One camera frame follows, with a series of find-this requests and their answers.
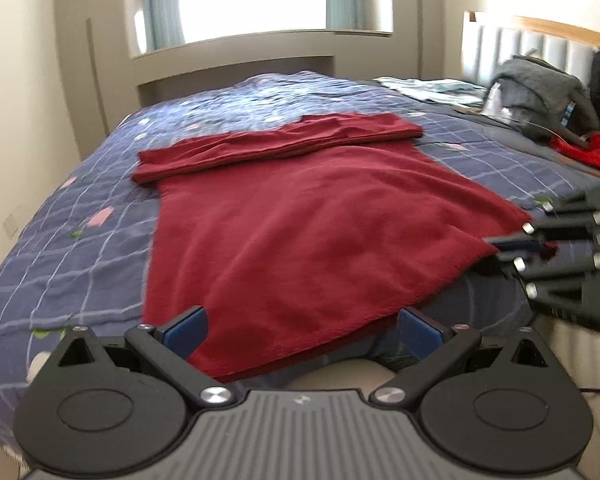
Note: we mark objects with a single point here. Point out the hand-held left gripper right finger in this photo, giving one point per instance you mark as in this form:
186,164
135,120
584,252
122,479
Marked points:
420,332

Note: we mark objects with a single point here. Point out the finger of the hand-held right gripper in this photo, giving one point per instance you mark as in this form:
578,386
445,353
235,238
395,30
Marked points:
555,272
565,220

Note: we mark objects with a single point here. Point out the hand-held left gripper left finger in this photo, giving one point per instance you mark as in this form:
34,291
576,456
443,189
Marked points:
185,332

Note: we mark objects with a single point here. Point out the red long-sleeved sweater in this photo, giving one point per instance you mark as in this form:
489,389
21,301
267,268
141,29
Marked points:
305,235

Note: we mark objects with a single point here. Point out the red cloth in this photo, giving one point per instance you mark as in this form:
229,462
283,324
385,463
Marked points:
590,155

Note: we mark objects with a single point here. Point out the clear plastic bag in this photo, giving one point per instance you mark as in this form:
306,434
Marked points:
495,102

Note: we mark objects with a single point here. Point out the grey garment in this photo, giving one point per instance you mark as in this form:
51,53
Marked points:
535,85

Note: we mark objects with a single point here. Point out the blue checked quilt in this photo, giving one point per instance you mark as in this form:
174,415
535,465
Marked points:
80,210

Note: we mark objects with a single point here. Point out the grey padded headboard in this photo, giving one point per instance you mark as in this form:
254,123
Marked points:
530,40

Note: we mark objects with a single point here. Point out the light blue cloth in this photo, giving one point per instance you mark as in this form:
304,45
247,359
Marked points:
420,87

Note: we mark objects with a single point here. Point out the tall beige wardrobe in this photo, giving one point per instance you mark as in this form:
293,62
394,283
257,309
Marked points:
440,35
115,85

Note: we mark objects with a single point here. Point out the beige window cabinet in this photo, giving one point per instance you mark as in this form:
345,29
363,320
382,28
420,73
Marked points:
230,65

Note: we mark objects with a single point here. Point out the wall socket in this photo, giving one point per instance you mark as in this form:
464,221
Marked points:
11,224

